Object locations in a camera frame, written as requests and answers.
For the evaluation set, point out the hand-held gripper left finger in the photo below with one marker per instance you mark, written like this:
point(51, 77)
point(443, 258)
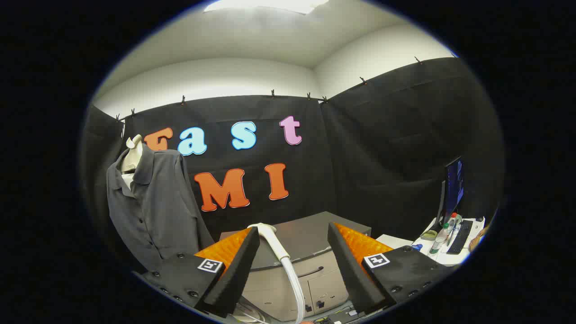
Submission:
point(238, 274)

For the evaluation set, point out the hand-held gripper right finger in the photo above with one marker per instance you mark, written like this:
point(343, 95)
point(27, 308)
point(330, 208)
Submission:
point(355, 274)

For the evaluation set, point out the grey button-up shirt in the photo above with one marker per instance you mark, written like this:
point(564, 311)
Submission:
point(157, 211)

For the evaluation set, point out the grey cabinet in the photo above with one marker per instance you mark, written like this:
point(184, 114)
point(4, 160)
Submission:
point(306, 234)

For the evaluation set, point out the round yellowish container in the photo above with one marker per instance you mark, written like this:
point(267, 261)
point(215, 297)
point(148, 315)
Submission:
point(429, 235)

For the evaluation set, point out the clear bottle green cap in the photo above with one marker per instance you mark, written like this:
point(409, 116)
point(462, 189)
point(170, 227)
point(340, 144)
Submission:
point(438, 238)

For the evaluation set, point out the white desk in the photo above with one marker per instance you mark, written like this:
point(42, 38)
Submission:
point(445, 258)

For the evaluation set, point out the black keyboard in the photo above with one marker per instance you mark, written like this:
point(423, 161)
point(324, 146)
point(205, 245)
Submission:
point(461, 236)

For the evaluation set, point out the black computer monitor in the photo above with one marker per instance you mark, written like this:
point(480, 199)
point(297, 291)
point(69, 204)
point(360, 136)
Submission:
point(453, 189)

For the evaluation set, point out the cream mannequin torso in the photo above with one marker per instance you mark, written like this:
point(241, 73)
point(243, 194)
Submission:
point(132, 157)

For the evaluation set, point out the row of black backdrop clips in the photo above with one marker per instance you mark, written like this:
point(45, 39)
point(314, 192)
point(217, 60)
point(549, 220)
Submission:
point(272, 93)

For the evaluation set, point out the ceiling light panel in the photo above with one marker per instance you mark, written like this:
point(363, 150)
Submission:
point(270, 4)

